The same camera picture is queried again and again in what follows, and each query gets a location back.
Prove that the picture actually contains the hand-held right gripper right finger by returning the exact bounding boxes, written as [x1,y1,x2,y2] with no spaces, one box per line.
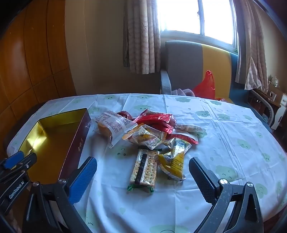
[189,157,264,233]

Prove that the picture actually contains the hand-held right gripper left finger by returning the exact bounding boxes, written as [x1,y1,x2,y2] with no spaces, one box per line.
[22,156,97,233]

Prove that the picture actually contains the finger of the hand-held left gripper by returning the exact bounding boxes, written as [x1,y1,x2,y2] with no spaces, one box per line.
[4,153,37,178]
[0,151,25,171]

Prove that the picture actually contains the maroon box with gold lining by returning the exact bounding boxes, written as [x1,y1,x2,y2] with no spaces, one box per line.
[18,108,92,186]

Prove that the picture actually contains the yellow snack packet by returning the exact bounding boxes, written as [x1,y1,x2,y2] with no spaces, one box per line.
[157,152,186,181]

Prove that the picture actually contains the silver yellow-print snack packet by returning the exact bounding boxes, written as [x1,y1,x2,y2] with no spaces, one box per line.
[167,137,192,158]

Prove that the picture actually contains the red and white snack packet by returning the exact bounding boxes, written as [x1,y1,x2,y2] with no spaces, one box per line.
[167,133,199,145]

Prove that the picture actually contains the cracker packet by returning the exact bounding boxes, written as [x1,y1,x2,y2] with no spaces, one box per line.
[127,148,160,193]

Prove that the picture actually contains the clear bread packet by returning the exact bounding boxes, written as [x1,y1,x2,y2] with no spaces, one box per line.
[90,111,138,149]

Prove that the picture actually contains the dark red gold-print snack packet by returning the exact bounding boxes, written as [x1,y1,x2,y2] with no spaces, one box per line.
[157,121,177,135]

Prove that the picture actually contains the silver orange snack packet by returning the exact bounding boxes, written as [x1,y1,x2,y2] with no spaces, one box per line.
[122,124,167,150]

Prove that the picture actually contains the bright red snack packet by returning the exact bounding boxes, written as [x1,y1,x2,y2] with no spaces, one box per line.
[135,113,173,126]

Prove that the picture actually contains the white cloud-print tablecloth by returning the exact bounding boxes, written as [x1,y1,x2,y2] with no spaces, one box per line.
[7,93,287,233]

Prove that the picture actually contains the pink cloth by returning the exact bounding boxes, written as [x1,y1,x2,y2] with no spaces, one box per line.
[171,88,195,97]

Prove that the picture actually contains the red plastic bag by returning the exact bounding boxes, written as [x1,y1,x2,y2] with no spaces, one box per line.
[192,70,216,99]

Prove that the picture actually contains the small white cabinet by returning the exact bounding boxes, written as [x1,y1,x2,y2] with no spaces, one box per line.
[272,94,287,130]

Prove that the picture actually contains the wooden wardrobe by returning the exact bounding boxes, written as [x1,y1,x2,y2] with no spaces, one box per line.
[0,0,77,126]

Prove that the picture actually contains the brown wooden cabinet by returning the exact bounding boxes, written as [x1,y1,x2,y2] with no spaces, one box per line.
[251,83,287,126]

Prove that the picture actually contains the grey yellow blue armchair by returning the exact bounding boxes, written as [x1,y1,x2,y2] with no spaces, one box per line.
[160,40,276,132]

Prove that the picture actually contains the beige patterned curtain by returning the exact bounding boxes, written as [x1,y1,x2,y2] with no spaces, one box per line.
[123,0,161,75]
[233,0,269,91]

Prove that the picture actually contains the window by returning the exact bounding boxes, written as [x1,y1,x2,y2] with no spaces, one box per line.
[156,0,238,48]

